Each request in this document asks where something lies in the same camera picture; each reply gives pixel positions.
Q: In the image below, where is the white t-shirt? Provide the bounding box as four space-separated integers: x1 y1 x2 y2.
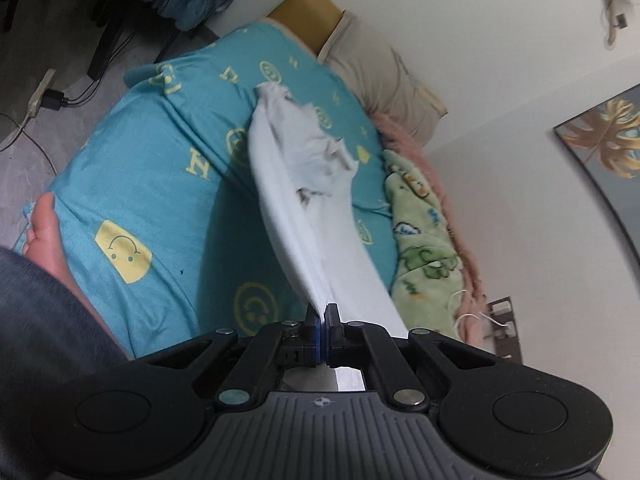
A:
247 82 408 337

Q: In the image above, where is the green cartoon fleece blanket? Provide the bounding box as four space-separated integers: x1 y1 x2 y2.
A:
383 150 464 339

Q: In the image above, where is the teal patterned bed sheet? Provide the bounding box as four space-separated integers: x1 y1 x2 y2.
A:
50 22 406 358

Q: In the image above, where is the pink fluffy blanket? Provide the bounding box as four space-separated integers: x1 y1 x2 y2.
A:
371 113 487 347

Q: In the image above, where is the person's denim trouser leg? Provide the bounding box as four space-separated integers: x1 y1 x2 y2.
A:
1 248 127 479

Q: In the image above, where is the person's bare foot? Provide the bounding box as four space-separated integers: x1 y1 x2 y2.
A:
23 192 92 309

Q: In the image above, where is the grey pillow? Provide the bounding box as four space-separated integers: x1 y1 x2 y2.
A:
318 11 447 146

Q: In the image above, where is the gold leaf framed picture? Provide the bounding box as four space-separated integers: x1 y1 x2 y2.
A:
553 86 639 255

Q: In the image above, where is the white floor power strip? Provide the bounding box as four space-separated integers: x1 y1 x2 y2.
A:
27 68 56 118

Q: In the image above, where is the white charging cable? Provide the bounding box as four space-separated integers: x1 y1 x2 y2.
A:
447 288 516 336

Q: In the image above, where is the wall power socket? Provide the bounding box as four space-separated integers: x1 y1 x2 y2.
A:
489 297 523 364

